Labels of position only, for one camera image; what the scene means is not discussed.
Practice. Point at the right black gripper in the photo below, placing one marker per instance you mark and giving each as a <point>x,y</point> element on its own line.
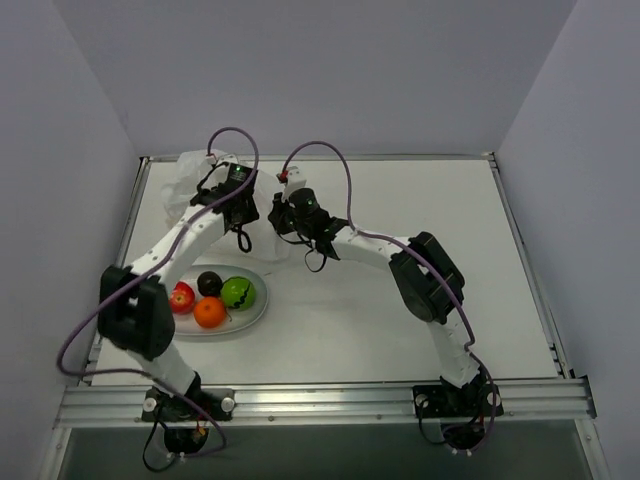
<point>279,218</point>

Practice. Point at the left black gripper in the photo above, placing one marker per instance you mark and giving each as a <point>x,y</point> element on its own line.
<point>245,212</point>

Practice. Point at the white plastic bag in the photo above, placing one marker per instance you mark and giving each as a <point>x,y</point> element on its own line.
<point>190,168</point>

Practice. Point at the dark fake fruit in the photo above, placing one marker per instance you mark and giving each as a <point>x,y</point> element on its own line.
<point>209,284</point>

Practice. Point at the green fake fruit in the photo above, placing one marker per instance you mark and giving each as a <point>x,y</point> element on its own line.
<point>238,293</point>

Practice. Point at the red fake apple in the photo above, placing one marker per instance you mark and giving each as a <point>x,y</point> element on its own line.
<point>182,299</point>

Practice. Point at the orange fake fruit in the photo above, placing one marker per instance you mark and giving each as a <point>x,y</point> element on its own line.
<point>209,312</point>

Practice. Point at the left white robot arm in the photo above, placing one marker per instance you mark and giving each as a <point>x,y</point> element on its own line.
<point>134,311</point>

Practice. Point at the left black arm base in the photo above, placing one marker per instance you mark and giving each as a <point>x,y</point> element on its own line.
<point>184,429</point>

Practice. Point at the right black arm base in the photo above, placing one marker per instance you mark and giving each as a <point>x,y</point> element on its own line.
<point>459,419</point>

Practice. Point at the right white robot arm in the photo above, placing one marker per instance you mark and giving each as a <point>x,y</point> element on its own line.
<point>429,283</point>

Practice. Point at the white oval plate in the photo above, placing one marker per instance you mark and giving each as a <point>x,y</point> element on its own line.
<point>237,319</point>

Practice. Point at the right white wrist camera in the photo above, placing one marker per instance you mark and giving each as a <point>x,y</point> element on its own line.
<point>292,179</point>

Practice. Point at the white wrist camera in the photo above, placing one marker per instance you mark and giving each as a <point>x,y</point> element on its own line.
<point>220,159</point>
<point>292,179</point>

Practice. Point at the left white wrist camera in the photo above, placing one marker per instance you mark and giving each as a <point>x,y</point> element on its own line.
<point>220,159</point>

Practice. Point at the aluminium mounting rail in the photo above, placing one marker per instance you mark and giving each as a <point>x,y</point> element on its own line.
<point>314,404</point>

